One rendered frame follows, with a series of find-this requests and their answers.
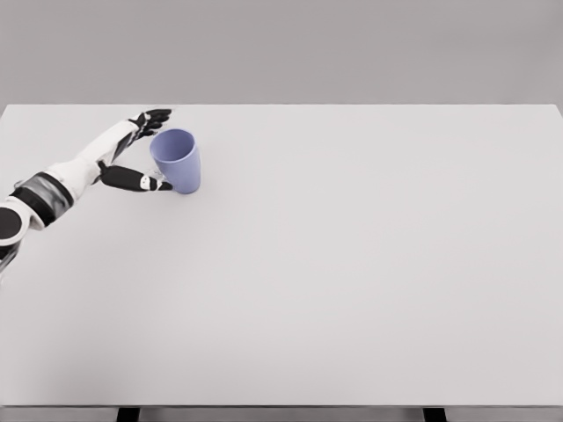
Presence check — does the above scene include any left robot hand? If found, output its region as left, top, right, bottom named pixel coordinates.
left=75, top=108, right=174, bottom=193

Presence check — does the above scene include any blue plastic cup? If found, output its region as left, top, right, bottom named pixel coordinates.
left=149, top=127, right=203, bottom=194

